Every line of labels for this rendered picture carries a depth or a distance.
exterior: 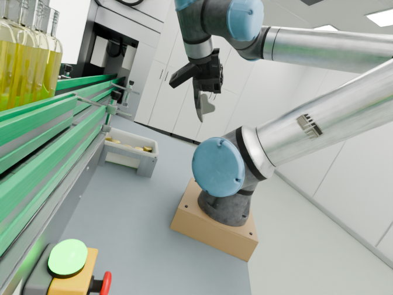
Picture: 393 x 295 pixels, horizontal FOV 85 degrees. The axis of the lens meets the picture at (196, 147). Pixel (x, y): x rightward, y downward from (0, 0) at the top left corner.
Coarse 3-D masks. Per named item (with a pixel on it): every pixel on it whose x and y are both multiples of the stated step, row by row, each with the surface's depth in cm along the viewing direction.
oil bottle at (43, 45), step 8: (40, 32) 40; (40, 40) 39; (40, 48) 39; (48, 48) 42; (40, 56) 40; (40, 64) 41; (40, 72) 42; (40, 80) 43; (32, 88) 41; (40, 88) 44; (32, 96) 42; (40, 96) 45
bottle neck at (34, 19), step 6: (30, 0) 37; (36, 0) 37; (30, 6) 37; (36, 6) 37; (42, 6) 38; (30, 12) 37; (36, 12) 38; (42, 12) 39; (30, 18) 38; (36, 18) 38; (30, 24) 38; (36, 24) 39
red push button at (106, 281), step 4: (108, 272) 32; (104, 276) 31; (108, 276) 31; (96, 280) 31; (100, 280) 31; (104, 280) 30; (108, 280) 30; (92, 284) 30; (96, 284) 31; (100, 284) 31; (104, 284) 30; (108, 284) 30; (92, 288) 30; (96, 288) 30; (100, 288) 31; (104, 288) 30; (108, 288) 30; (92, 292) 30; (96, 292) 31; (100, 292) 30; (104, 292) 30; (108, 292) 30
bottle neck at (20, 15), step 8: (8, 0) 32; (16, 0) 32; (24, 0) 33; (8, 8) 32; (16, 8) 32; (24, 8) 33; (8, 16) 32; (16, 16) 33; (24, 16) 34; (24, 24) 34
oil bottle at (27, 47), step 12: (12, 24) 32; (24, 36) 33; (24, 48) 33; (36, 48) 37; (24, 60) 34; (12, 72) 34; (24, 72) 35; (12, 84) 34; (24, 84) 37; (12, 96) 35; (24, 96) 38
